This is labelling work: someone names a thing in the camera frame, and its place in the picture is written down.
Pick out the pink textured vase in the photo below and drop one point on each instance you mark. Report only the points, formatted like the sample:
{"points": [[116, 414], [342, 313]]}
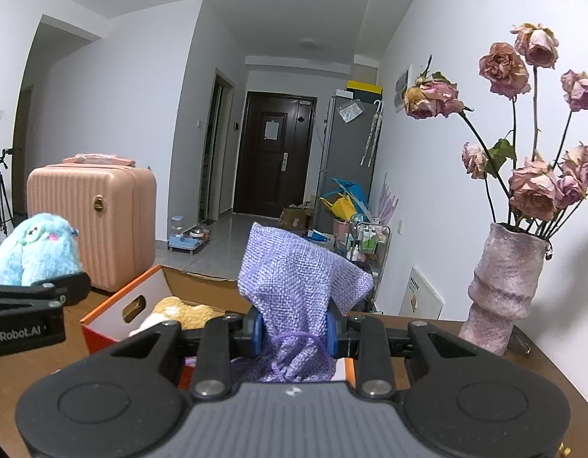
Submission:
{"points": [[503, 286]]}

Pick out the yellow plush toy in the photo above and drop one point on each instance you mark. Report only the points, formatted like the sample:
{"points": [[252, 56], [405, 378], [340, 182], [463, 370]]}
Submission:
{"points": [[189, 315]]}

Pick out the blue plush toy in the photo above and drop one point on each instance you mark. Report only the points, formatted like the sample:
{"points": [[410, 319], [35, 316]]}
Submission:
{"points": [[36, 253]]}

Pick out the white folded umbrella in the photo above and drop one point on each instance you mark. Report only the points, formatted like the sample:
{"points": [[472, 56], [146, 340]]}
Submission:
{"points": [[374, 133]]}

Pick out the brown cardboard box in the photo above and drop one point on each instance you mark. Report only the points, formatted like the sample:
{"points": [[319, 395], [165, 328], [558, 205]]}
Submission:
{"points": [[296, 218]]}

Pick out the dried pink roses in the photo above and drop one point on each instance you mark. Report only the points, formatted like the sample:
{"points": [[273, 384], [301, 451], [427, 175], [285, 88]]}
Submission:
{"points": [[532, 186]]}

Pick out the clear plastic bag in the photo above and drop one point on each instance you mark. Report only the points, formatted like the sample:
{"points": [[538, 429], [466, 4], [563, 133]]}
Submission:
{"points": [[351, 111]]}

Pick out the blue folded frame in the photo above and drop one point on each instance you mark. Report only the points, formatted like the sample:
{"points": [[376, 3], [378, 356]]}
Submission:
{"points": [[353, 188]]}

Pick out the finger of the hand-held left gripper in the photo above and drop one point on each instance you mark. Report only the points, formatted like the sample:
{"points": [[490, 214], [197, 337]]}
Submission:
{"points": [[60, 291]]}

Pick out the dark entrance door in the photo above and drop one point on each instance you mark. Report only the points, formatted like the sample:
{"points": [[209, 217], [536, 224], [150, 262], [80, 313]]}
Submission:
{"points": [[270, 162]]}

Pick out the wall picture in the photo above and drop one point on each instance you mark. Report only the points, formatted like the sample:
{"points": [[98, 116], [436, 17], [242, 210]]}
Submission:
{"points": [[402, 88]]}

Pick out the purple woven pouch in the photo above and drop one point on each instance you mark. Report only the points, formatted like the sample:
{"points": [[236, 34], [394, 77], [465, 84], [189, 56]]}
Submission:
{"points": [[294, 276]]}

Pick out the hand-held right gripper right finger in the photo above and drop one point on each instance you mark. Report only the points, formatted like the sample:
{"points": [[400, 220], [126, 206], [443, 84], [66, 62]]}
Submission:
{"points": [[333, 338]]}

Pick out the pink ribbed suitcase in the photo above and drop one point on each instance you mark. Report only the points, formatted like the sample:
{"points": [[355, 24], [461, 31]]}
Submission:
{"points": [[98, 219]]}

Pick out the yellow and black box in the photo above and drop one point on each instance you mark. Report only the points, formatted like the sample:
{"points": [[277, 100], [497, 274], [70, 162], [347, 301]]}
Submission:
{"points": [[365, 88]]}

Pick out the interior door frame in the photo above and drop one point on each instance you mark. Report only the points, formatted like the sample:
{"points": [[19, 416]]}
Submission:
{"points": [[217, 152]]}

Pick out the grey refrigerator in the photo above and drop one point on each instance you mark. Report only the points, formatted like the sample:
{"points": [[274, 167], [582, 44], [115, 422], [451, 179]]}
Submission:
{"points": [[346, 152]]}

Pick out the blue pet feeder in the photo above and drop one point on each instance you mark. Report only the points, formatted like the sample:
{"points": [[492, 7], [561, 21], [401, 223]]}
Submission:
{"points": [[186, 238]]}

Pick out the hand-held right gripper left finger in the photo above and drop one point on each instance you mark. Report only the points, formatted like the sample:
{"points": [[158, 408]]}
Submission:
{"points": [[255, 338]]}

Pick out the black tripod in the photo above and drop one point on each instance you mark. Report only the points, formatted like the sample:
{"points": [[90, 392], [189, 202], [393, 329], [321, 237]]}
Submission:
{"points": [[0, 191]]}

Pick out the orange cardboard box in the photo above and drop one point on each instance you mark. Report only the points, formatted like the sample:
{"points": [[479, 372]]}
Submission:
{"points": [[108, 338]]}

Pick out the eyeglasses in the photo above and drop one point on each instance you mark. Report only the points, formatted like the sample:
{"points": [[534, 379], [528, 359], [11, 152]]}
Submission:
{"points": [[522, 343]]}

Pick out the yellow bag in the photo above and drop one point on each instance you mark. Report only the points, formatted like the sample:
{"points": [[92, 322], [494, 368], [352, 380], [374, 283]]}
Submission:
{"points": [[344, 207]]}

